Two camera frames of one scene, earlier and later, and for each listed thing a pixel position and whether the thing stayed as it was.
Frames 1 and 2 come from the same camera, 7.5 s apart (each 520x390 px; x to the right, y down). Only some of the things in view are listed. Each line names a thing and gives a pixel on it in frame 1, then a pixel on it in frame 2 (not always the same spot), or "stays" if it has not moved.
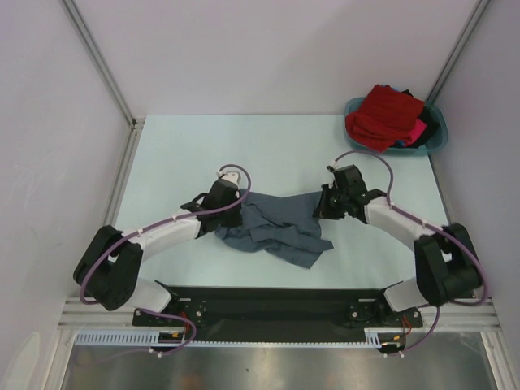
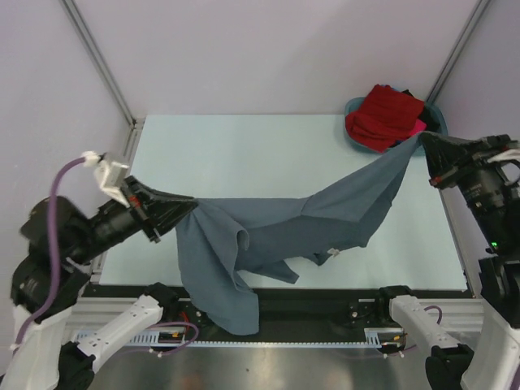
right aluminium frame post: (460, 51) stays
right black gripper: (323, 208) to (445, 155)
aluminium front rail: (477, 314) stays
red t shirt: (384, 118) stays
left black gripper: (236, 220) to (166, 210)
